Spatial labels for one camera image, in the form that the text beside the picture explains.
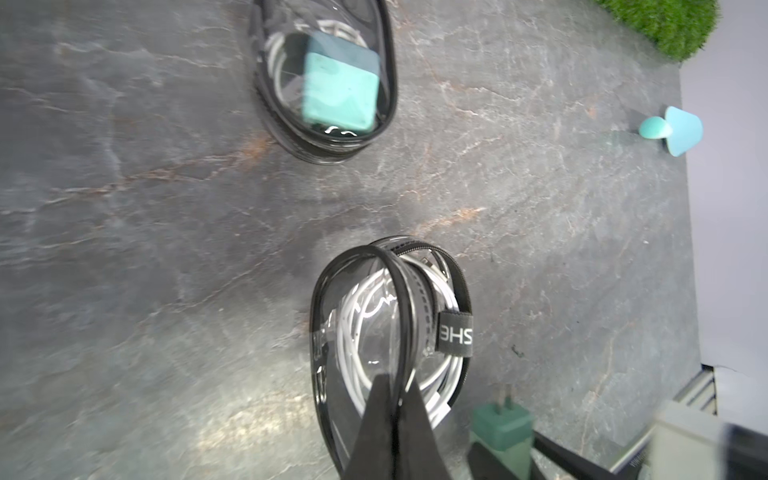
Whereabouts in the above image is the teal charger cube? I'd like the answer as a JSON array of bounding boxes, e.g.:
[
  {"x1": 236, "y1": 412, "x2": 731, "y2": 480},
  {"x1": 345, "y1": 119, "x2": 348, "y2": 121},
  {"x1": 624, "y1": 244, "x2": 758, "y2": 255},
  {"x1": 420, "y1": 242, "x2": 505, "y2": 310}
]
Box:
[{"x1": 301, "y1": 31, "x2": 380, "y2": 136}]

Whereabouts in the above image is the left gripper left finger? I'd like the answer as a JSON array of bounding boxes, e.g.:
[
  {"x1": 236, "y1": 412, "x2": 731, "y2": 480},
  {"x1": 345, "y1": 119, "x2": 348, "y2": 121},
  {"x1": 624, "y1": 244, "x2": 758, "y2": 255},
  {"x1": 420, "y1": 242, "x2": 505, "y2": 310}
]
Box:
[{"x1": 341, "y1": 374, "x2": 395, "y2": 480}]

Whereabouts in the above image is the teal garden trowel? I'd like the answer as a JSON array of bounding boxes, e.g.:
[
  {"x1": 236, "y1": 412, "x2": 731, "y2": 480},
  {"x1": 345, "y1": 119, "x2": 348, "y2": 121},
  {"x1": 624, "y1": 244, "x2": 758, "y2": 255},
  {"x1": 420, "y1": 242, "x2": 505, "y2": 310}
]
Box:
[{"x1": 638, "y1": 106, "x2": 703, "y2": 157}]

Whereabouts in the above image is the green artificial grass mat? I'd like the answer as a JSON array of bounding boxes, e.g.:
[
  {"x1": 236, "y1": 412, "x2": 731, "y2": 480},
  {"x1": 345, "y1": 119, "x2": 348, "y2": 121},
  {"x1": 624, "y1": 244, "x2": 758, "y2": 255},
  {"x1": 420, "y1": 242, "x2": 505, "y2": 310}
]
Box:
[{"x1": 596, "y1": 0, "x2": 721, "y2": 62}]

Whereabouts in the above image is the green charger cube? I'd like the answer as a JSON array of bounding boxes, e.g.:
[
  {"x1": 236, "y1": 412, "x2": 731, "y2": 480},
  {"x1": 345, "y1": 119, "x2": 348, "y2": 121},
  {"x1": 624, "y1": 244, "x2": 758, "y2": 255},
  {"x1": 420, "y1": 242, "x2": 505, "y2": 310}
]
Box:
[{"x1": 470, "y1": 385, "x2": 534, "y2": 479}]

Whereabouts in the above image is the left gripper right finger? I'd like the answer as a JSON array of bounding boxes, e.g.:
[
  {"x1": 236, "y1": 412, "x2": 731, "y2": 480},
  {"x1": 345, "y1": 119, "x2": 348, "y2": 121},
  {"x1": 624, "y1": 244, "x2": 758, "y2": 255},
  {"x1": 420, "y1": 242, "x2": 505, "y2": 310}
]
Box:
[{"x1": 395, "y1": 383, "x2": 451, "y2": 480}]

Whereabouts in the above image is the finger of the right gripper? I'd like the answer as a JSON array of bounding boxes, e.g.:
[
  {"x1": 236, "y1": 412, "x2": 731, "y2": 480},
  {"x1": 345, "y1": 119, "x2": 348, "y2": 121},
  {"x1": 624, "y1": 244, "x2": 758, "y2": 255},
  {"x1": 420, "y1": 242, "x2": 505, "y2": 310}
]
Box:
[
  {"x1": 533, "y1": 431, "x2": 617, "y2": 480},
  {"x1": 467, "y1": 442, "x2": 540, "y2": 480}
]

